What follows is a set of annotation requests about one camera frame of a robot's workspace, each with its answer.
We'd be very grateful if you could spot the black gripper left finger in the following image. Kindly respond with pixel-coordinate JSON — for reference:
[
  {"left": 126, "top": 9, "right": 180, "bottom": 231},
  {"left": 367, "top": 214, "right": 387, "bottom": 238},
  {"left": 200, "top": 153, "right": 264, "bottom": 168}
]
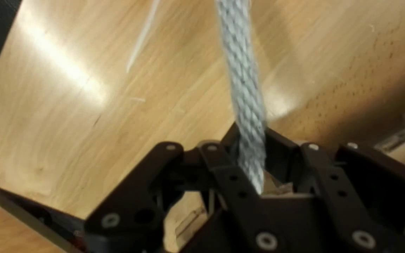
[{"left": 81, "top": 122, "right": 278, "bottom": 253}]

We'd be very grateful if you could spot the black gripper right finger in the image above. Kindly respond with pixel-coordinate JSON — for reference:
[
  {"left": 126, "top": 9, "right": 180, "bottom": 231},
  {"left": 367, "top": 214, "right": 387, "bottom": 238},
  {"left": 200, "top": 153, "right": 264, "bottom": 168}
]
[{"left": 261, "top": 124, "right": 405, "bottom": 253}]

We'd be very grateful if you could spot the white braided rope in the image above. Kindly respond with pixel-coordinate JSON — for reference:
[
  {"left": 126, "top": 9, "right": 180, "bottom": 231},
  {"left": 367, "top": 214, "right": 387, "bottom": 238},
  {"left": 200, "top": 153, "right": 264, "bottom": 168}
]
[{"left": 214, "top": 0, "right": 270, "bottom": 195}]

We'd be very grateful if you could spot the wooden side desk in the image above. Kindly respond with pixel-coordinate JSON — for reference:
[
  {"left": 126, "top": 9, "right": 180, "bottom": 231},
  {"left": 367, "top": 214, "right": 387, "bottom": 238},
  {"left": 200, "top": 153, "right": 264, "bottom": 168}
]
[{"left": 0, "top": 189, "right": 66, "bottom": 253}]

